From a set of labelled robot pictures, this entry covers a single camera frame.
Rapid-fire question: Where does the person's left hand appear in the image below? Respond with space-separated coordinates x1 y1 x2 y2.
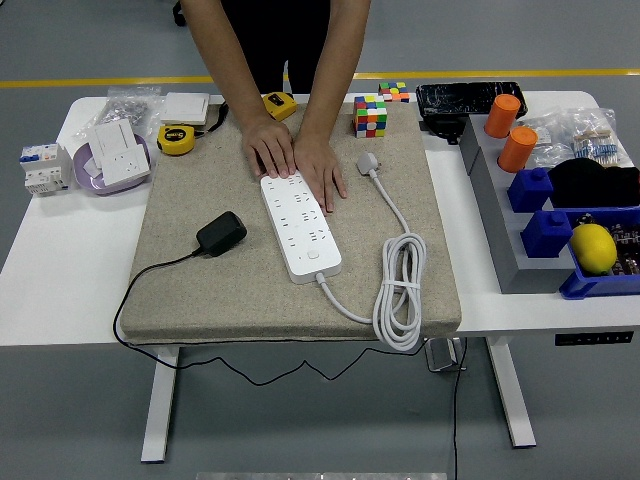
292 137 348 214

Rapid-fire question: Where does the clear bag of screws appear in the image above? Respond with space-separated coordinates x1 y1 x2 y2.
74 85 164 141

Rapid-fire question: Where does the white power strip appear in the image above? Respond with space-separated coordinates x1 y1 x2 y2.
259 172 344 286

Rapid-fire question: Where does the grey-brown mat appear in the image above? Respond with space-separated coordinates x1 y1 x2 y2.
119 102 464 346

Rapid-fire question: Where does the large colourful puzzle cube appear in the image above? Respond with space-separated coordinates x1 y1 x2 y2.
353 94 389 139

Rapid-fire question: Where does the black power adapter plug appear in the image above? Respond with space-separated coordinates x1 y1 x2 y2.
195 210 248 259

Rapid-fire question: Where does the clear bag of small parts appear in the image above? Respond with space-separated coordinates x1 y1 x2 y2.
519 115 576 169

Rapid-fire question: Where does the orange cylinder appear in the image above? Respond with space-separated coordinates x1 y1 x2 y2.
497 125 539 174
483 93 523 139

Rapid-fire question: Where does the black adapter cord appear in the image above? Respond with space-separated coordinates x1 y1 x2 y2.
112 247 436 387

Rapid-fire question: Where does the white switch panel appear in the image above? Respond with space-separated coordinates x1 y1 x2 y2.
93 118 141 156

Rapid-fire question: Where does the white wall socket panel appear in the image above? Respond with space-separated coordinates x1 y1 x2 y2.
94 144 152 187

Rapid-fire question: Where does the white circuit breaker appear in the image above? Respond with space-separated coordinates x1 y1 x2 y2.
19 142 74 199

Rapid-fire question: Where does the white wall switch plate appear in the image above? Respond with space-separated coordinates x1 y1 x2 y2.
159 92 212 126

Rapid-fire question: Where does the person's torso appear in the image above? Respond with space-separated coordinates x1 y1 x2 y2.
227 0 334 96

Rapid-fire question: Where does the clear bag of resistors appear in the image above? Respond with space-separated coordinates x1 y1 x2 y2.
559 106 634 169

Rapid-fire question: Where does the black tape measure strap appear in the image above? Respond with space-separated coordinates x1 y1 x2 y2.
207 102 229 135

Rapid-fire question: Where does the small colourful puzzle cube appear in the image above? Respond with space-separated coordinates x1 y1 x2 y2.
377 81 411 104

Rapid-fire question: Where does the person's right hand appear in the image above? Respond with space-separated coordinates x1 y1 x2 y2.
241 119 297 180

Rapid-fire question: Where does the blue plastic bin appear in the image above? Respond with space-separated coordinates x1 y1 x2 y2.
558 205 640 301

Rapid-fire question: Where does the dark circuit board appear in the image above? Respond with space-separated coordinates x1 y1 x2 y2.
574 212 640 277

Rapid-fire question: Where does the yellow lemon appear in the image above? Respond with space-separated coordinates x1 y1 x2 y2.
569 223 619 275

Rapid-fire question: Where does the black plastic tray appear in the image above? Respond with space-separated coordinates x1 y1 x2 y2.
415 81 530 121

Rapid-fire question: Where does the black cloth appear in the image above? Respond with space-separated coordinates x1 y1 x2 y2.
547 158 640 210

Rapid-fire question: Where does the black table control panel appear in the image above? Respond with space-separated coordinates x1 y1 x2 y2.
553 330 635 347

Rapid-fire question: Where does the purple bowl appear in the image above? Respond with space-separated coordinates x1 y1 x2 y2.
73 133 152 196

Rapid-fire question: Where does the round yellow tape measure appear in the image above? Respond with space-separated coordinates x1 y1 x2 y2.
156 124 197 157

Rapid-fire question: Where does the blue block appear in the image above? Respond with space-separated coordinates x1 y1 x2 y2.
507 167 555 214
519 209 574 260

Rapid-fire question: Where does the grey stepped block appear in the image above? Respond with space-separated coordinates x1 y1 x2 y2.
458 114 576 295

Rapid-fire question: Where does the white table leg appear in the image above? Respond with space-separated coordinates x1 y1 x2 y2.
484 337 537 448
140 344 181 464

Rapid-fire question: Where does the boxy yellow tape measure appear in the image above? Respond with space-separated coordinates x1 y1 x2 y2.
262 91 299 122

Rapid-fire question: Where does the white power strip cable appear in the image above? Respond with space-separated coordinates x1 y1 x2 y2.
313 152 430 351

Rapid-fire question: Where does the black hanging cable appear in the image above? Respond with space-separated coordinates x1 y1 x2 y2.
452 338 469 480

